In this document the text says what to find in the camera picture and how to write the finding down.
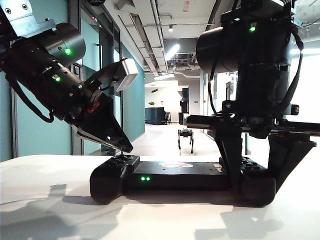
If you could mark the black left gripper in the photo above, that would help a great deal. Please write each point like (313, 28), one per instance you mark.
(92, 107)

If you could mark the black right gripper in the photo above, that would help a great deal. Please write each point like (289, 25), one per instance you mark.
(255, 122)

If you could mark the black remote control with joysticks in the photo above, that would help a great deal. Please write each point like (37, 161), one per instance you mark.
(175, 180)

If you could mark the black door card reader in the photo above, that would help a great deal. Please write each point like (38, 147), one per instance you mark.
(77, 70)

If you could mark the black quadruped robot dog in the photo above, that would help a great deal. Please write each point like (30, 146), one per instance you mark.
(185, 135)

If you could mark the dark bar counter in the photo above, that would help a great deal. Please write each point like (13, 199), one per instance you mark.
(154, 116)

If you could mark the green potted plant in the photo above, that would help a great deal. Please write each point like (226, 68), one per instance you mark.
(151, 103)

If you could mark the black bar stool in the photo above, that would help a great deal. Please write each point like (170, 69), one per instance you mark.
(168, 114)

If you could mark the black hanging ceiling device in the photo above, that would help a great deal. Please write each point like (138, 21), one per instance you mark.
(154, 91)

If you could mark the black trash bin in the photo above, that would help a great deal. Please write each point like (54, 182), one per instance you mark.
(182, 118)

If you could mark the white linear ceiling light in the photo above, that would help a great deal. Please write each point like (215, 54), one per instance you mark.
(164, 76)
(172, 52)

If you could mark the tall black machine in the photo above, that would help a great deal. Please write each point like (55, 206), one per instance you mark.
(185, 100)

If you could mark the black track spot light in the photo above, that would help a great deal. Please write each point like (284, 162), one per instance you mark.
(171, 28)

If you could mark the black round ceiling fixture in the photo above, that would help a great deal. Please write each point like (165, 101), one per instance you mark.
(96, 2)

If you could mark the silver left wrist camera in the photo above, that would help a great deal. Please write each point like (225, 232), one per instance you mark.
(127, 73)

